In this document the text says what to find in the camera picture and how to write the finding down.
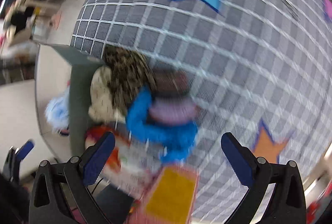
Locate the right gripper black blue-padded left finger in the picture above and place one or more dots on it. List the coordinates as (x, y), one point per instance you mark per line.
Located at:
(48, 203)

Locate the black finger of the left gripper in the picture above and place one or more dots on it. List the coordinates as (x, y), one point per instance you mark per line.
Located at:
(13, 160)

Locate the light blue fluffy cloth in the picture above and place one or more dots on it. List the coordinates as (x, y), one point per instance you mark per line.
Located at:
(57, 111)

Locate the pink black striped sock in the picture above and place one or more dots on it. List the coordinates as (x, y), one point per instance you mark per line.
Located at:
(170, 83)

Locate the pink yellow cardboard box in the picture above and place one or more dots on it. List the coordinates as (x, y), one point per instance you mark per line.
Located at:
(170, 199)

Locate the blue fuzzy cloth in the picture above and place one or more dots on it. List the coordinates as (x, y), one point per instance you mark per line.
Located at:
(178, 140)

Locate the green storage bin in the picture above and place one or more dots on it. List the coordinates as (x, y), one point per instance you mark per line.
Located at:
(59, 68)

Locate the leopard print scrunchie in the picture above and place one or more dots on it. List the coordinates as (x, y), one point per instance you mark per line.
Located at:
(129, 72)

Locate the purple pink sock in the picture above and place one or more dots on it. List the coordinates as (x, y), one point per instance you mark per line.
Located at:
(173, 112)

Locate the grey checked star rug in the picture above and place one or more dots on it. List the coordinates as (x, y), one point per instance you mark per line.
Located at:
(255, 66)

